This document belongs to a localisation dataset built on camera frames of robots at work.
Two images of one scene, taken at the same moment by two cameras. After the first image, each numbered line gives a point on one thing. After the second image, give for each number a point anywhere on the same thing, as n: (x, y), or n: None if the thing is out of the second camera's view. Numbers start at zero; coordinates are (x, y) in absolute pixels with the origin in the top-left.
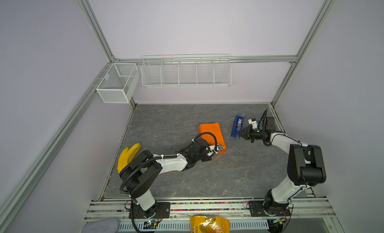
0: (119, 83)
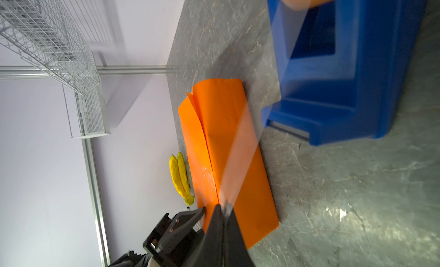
0: (87, 113)
